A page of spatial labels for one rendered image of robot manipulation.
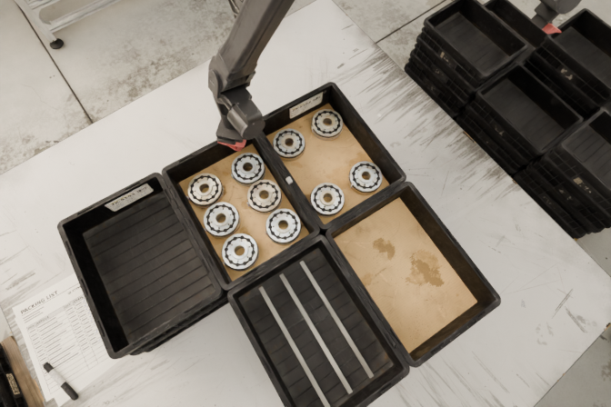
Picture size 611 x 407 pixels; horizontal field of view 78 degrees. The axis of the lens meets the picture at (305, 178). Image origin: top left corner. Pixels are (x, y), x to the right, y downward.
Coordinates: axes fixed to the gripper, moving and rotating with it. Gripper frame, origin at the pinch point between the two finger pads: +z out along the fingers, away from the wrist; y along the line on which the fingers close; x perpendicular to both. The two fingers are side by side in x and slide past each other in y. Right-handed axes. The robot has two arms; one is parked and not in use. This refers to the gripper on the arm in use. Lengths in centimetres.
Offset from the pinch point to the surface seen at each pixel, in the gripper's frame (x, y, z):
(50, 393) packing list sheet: 41, -72, 37
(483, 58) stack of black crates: -84, 97, 58
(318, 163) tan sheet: -19.6, 8.8, 23.7
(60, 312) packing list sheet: 48, -52, 36
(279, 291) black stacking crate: -16.8, -32.3, 24.9
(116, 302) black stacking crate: 26, -45, 24
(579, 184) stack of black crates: -126, 40, 59
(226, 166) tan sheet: 8.6, 0.9, 23.0
